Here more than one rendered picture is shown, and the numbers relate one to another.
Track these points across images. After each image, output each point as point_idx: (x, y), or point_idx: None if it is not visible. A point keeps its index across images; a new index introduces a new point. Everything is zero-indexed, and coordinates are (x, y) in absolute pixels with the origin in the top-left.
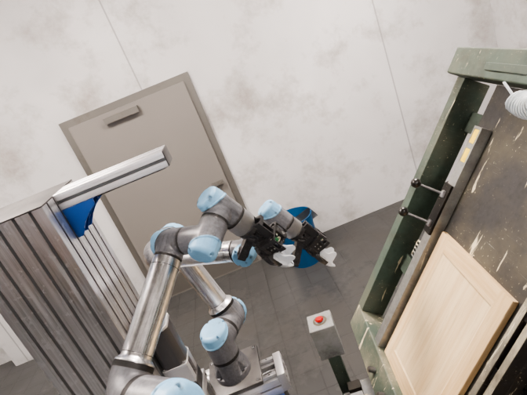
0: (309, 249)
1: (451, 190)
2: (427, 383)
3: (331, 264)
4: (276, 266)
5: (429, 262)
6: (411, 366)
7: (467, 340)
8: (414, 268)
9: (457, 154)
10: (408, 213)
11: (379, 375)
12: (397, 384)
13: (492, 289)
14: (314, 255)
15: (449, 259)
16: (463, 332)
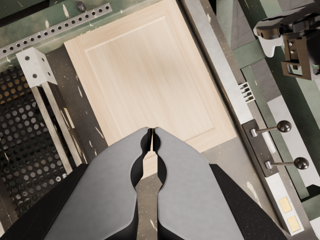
0: (299, 31)
1: (264, 174)
2: (112, 62)
3: (255, 33)
4: (64, 182)
5: (218, 105)
6: (137, 41)
7: (123, 127)
8: (224, 85)
9: (314, 165)
10: (277, 128)
11: None
12: (129, 14)
13: (145, 171)
14: (278, 34)
15: (201, 134)
16: (131, 125)
